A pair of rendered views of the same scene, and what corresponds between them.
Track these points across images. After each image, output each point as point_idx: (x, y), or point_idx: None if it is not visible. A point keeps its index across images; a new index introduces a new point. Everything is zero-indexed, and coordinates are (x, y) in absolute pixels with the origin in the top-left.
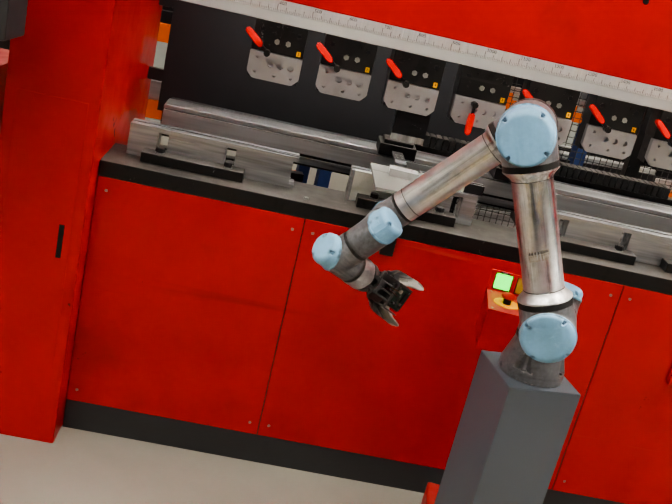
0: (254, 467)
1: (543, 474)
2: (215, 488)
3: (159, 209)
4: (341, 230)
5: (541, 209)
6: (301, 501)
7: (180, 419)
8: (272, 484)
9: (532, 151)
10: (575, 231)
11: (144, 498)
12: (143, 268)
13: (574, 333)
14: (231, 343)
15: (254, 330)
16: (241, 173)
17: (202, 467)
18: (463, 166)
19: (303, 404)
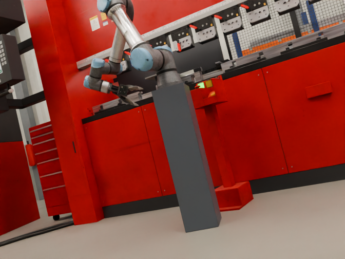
0: (165, 209)
1: (188, 123)
2: (144, 216)
3: (101, 126)
4: (152, 104)
5: (119, 19)
6: (176, 211)
7: (136, 200)
8: (168, 210)
9: (104, 2)
10: (240, 63)
11: (115, 224)
12: (104, 148)
13: (143, 50)
14: (139, 162)
15: (144, 154)
16: (121, 104)
17: (145, 214)
18: (116, 33)
19: (171, 176)
